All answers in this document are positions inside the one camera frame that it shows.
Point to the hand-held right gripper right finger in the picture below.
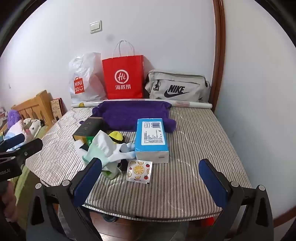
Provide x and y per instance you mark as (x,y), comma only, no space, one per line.
(212,183)

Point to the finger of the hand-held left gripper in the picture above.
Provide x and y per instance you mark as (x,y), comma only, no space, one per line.
(13,140)
(27,149)

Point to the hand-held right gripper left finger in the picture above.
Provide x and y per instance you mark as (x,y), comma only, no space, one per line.
(89,178)

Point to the green wet wipes packet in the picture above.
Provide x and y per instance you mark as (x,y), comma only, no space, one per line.
(89,141)

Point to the white sock green cuff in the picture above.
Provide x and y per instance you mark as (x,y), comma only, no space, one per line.
(104,141)

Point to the yellow and black mini bag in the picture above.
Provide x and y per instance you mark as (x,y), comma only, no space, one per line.
(115,136)

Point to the dark green box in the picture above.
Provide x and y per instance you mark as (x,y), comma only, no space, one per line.
(86,128)

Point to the fruit print sachet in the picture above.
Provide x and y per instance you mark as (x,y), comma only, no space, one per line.
(138,170)

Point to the person's left hand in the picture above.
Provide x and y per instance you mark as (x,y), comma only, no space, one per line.
(9,201)

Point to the pale striped pillow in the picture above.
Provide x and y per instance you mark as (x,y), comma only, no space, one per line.
(13,134)

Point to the green bedsheet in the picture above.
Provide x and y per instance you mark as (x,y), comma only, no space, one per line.
(23,185)

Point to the purple plush toy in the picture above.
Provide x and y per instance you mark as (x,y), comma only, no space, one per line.
(13,118)

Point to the flower print pillow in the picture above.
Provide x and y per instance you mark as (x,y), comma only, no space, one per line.
(31,126)

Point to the dark cloth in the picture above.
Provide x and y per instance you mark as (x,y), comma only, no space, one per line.
(123,165)

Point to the wooden headboard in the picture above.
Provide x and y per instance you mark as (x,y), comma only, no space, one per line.
(34,107)

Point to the striped mattress pad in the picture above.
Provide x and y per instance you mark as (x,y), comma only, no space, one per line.
(185,150)

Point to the pale blue sock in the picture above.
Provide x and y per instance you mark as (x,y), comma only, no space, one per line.
(128,148)

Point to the patterned brown box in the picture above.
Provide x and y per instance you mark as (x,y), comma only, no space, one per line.
(56,109)

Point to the blue tissue pack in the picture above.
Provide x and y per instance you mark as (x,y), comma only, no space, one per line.
(150,139)

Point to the purple towel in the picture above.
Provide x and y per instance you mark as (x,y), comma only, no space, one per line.
(129,115)

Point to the printed paper roll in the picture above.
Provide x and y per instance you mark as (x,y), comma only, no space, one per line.
(196,104)

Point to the white plastic shopping bag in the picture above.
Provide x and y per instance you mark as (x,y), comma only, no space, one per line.
(85,76)

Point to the grey waist bag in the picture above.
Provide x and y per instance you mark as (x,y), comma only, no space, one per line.
(175,87)

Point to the red paper shopping bag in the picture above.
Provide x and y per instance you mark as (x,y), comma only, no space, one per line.
(122,78)

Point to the brown wooden bed frame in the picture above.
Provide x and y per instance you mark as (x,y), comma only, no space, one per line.
(99,222)

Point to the brown wooden door frame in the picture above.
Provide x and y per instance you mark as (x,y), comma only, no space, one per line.
(218,58)

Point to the white light switch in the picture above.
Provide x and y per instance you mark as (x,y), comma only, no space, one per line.
(95,26)

